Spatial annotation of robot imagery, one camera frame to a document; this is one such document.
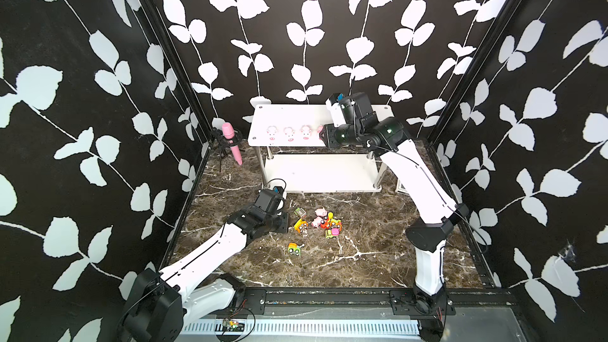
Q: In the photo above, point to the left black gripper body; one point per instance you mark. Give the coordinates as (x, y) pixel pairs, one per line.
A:
(277, 222)

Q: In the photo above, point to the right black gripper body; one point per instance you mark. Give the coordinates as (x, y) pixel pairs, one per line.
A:
(339, 138)

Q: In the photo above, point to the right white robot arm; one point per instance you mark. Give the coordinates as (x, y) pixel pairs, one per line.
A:
(438, 211)

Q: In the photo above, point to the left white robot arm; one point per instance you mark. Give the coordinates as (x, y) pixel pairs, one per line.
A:
(160, 304)

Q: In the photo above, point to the yellow orange dump truck toy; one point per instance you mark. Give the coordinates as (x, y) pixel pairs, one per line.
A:
(301, 226)

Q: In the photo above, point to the green cement mixer truck toy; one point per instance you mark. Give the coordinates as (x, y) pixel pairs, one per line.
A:
(294, 249)

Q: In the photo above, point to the red toy car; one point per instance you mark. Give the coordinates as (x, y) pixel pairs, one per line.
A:
(327, 223)

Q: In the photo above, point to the green pink toy car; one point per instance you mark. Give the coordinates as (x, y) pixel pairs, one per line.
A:
(332, 233)

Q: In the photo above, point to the orange green dump truck toy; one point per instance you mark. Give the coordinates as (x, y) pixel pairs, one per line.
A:
(333, 222)

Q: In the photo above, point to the pink microphone on stand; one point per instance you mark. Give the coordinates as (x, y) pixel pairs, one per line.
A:
(229, 140)

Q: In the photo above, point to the small green circuit board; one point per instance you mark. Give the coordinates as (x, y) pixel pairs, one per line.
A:
(233, 326)

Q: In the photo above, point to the white perforated vent strip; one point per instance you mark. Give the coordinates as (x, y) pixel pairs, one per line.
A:
(399, 329)

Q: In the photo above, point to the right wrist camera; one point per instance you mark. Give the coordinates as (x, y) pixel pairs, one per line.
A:
(351, 110)

